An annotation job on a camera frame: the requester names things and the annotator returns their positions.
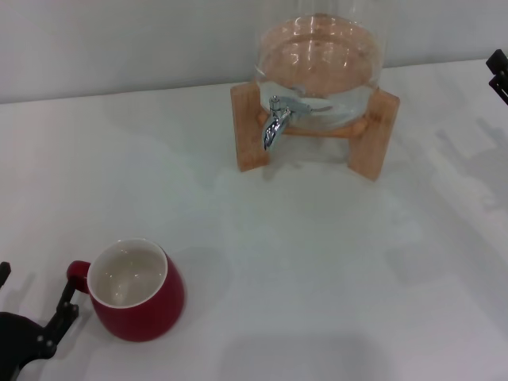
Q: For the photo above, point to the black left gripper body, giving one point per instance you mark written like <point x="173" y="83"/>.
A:
<point x="16" y="337"/>

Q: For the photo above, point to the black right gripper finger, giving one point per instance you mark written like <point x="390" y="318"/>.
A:
<point x="502" y="88"/>
<point x="500" y="62"/>

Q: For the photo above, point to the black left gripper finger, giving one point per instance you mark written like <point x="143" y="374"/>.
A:
<point x="63" y="317"/>
<point x="5" y="272"/>

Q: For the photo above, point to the red ceramic cup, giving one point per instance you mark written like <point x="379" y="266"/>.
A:
<point x="151" y="313"/>

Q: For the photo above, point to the chrome faucet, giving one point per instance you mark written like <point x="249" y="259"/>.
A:
<point x="273" y="129"/>

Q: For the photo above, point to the glass water dispenser jar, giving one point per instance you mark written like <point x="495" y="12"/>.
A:
<point x="317" y="51"/>

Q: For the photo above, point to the wooden dispenser stand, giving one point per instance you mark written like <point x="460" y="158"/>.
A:
<point x="248" y="131"/>

